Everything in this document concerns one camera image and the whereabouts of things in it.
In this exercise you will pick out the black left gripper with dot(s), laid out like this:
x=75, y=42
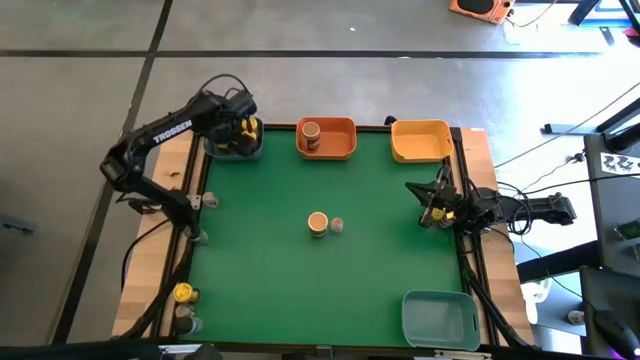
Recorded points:
x=227, y=135

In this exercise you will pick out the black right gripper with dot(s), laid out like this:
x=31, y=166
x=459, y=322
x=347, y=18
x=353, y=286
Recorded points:
x=436, y=195

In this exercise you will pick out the tan-lid spice jar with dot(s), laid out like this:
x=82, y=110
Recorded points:
x=310, y=131
x=318, y=221

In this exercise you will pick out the dark glass spice jar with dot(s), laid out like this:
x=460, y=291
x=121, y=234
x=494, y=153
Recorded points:
x=186, y=325

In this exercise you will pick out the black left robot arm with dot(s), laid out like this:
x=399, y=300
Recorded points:
x=170, y=131

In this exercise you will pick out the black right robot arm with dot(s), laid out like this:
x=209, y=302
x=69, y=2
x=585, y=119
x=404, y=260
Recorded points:
x=540, y=209

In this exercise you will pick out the blue plastic bin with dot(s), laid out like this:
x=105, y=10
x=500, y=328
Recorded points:
x=212, y=152

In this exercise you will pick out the yellow plastic bin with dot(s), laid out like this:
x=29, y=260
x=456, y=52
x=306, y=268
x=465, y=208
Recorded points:
x=421, y=144

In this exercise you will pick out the black clamp knob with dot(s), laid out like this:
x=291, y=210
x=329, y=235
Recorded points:
x=390, y=120

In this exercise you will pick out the orange plastic bin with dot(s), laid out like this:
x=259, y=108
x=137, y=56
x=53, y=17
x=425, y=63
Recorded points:
x=340, y=145

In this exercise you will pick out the teal plastic bin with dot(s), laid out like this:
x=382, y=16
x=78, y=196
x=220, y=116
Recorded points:
x=440, y=322

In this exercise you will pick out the black table leg beam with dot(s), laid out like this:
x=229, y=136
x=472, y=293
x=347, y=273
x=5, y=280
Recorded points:
x=555, y=263

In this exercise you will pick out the green table mat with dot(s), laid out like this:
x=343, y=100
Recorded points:
x=300, y=290

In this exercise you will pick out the white plastic object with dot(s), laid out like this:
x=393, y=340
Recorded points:
x=542, y=290

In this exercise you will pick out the black floor stand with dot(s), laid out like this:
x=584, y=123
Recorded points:
x=570, y=129

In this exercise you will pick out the dark grey desk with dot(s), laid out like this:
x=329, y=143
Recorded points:
x=607, y=215

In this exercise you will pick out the round white object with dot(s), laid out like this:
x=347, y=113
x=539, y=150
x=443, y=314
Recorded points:
x=576, y=317

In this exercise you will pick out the black side desk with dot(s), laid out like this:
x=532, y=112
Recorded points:
x=595, y=290

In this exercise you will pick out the orange box black disc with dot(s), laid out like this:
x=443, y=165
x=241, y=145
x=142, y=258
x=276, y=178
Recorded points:
x=500, y=14

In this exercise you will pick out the white marker sheet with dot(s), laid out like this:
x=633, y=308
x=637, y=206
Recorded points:
x=620, y=164

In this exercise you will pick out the small green box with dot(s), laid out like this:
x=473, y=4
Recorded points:
x=629, y=232

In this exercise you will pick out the black computer mouse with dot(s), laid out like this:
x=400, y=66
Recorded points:
x=614, y=327

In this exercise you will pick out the black tripod stand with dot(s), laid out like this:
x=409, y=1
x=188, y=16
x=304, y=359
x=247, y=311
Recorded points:
x=582, y=12

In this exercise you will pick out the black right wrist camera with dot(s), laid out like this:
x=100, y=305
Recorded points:
x=448, y=199

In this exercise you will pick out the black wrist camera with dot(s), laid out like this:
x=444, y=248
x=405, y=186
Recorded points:
x=242, y=104
x=448, y=199

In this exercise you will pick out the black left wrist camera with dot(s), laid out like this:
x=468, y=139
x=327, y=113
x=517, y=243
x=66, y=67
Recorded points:
x=242, y=104

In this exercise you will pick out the black metal table frame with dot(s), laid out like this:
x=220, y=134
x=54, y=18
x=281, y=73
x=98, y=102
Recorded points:
x=375, y=128

